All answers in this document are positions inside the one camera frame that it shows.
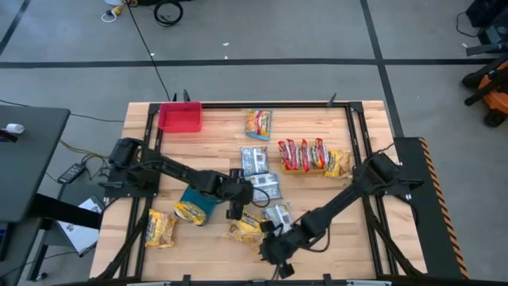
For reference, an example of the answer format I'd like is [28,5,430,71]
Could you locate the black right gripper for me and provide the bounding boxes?
[258,220,302,266]

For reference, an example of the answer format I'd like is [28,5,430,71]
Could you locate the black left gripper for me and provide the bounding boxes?
[222,168,255,204]

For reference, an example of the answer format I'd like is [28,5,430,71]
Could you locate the blue beef ramen pack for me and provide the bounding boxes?
[240,145,270,177]
[248,172,283,203]
[263,202,294,234]

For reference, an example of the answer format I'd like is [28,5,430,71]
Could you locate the teal plastic bin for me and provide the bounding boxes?
[179,185,221,227]

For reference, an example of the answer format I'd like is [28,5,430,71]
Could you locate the yellow bin of ramen packets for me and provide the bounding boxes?
[277,139,292,171]

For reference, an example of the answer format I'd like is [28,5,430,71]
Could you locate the red ramen noodle pack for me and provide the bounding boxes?
[286,138,302,172]
[311,137,330,171]
[299,138,314,173]

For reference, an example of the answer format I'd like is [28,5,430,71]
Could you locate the red plastic bin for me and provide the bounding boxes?
[157,101,204,133]

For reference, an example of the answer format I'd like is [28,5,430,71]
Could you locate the yellow blue chicken ramen pack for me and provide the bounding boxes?
[244,108,274,141]

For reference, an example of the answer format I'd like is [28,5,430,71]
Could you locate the yellow plastic bin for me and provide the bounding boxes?
[279,138,325,176]

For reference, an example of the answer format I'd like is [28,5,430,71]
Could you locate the black power adapter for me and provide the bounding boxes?
[56,162,87,185]

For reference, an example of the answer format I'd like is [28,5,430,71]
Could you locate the black hazard striped platform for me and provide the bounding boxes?
[392,137,469,280]

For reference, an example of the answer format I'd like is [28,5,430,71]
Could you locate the white paper booklet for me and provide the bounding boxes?
[56,197,105,255]

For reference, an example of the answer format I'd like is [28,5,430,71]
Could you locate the black desk foot bar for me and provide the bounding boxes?
[29,192,103,230]

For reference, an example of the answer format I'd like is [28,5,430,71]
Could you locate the dark grey desk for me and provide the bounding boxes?
[0,105,71,223]

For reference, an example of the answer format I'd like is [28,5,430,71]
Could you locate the grey desk leg with caster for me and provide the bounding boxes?
[25,222,55,282]

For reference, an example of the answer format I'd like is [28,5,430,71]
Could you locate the orange black wheeled machine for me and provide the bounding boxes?
[461,53,508,129]

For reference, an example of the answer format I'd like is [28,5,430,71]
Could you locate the black equipment case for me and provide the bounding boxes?
[455,0,508,45]

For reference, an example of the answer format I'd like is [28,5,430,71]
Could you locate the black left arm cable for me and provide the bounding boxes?
[248,185,271,209]

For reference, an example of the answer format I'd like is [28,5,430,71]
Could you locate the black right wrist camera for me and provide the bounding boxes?
[279,261,296,280]

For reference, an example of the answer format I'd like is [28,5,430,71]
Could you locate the black aluminium rig frame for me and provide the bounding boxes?
[94,93,428,286]

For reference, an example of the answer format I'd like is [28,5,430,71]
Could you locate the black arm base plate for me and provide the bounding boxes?
[352,164,425,199]
[103,166,160,199]

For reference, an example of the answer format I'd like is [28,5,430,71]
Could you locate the long black floor cable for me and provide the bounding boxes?
[125,0,172,102]

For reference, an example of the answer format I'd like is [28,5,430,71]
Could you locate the coiled black cable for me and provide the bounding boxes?
[152,0,185,28]

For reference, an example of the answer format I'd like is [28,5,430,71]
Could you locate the white cable with yellow plug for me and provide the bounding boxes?
[100,0,138,24]

